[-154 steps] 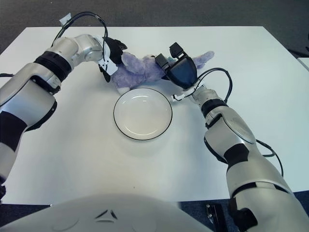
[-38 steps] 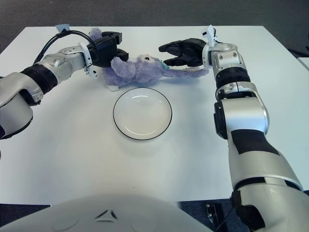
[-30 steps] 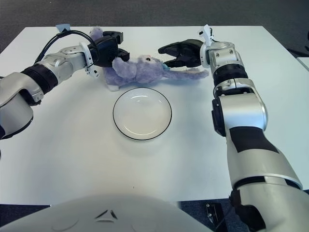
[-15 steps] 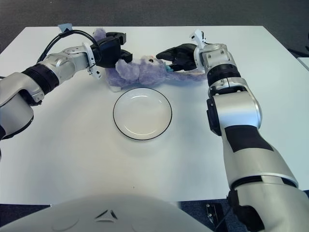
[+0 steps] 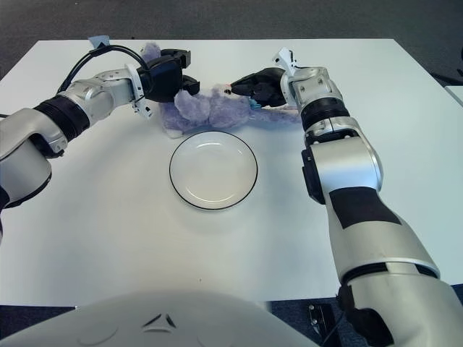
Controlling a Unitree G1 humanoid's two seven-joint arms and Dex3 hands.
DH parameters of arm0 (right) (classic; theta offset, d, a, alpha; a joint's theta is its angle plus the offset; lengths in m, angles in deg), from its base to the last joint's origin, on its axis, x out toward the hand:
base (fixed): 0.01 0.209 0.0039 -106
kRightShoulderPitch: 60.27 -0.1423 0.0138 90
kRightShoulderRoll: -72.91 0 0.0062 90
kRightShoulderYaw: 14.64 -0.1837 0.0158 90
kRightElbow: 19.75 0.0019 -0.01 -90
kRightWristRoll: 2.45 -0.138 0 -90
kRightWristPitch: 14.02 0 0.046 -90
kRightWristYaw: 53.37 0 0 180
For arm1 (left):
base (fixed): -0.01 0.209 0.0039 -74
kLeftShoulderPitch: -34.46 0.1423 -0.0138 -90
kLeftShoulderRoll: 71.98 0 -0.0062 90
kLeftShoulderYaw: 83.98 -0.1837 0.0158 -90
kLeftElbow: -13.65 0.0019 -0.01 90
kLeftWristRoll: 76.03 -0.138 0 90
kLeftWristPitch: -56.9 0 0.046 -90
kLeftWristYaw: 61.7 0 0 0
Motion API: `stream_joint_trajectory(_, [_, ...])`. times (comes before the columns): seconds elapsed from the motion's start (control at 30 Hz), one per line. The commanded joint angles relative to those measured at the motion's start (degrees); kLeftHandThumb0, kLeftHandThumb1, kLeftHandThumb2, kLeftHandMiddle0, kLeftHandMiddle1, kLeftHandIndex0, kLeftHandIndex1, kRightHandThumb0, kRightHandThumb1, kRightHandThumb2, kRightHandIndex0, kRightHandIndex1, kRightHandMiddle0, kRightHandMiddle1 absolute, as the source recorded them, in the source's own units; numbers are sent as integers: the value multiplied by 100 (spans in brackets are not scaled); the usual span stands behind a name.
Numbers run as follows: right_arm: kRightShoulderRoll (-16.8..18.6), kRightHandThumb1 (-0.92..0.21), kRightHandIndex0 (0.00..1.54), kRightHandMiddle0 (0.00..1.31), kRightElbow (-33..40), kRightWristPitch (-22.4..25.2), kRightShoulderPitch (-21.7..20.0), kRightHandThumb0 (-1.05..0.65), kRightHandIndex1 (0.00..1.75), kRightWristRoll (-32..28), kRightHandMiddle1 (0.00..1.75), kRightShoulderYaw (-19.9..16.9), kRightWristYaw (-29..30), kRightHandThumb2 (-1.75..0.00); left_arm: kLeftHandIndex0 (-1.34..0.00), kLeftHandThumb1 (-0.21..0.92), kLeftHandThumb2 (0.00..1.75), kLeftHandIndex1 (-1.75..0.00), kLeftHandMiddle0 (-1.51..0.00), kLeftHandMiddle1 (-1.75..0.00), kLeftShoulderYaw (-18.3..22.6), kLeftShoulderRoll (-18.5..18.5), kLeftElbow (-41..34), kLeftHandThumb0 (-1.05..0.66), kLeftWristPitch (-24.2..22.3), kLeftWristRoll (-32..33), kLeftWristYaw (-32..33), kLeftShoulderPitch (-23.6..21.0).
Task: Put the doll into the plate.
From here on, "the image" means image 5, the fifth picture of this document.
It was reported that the white neighbouring table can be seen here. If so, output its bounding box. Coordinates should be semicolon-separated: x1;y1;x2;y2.
443;85;463;109

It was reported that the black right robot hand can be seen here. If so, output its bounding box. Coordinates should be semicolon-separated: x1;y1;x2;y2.
226;67;290;109

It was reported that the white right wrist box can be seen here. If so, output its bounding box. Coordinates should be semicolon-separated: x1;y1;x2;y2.
271;46;301;75

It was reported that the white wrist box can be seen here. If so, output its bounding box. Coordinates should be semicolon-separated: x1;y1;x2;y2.
124;64;153;119
271;46;301;75

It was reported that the white plate with black rim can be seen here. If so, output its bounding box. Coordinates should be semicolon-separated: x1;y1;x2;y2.
169;130;259;211

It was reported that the black metal table hinge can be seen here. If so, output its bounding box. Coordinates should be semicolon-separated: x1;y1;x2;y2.
308;302;339;347

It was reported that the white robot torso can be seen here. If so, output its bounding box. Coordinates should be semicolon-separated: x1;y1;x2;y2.
0;288;323;347

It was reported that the pale tape cable tag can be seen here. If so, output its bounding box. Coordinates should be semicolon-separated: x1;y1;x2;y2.
88;35;111;50

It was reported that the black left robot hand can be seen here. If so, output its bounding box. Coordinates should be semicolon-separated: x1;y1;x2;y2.
139;47;201;104

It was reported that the purple plush doll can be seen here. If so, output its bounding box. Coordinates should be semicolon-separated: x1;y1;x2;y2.
140;41;301;140

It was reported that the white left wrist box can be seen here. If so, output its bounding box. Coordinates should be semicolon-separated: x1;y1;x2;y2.
124;64;153;119

